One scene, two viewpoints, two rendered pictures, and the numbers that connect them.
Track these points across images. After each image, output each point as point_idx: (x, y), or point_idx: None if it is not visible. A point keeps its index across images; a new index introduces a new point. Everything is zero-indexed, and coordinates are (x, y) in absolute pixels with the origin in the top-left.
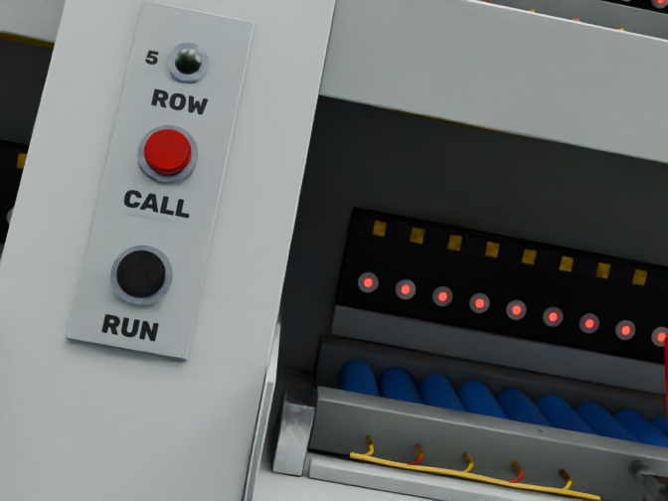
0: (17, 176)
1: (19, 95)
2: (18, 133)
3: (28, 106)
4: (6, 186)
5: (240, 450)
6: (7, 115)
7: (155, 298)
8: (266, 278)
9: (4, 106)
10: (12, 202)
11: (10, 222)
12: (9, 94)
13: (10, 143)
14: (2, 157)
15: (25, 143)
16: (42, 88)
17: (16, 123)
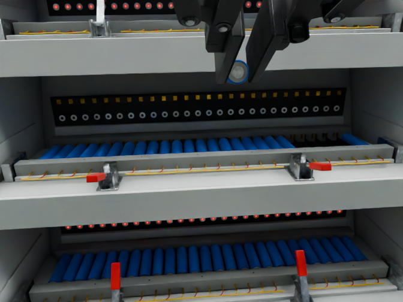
0: (336, 97)
1: (315, 72)
2: (318, 84)
3: (318, 75)
4: (333, 100)
5: None
6: (313, 79)
7: None
8: None
9: (312, 76)
10: (334, 104)
11: (334, 109)
12: (312, 73)
13: (334, 88)
14: (333, 93)
15: (320, 86)
16: (320, 69)
17: (316, 81)
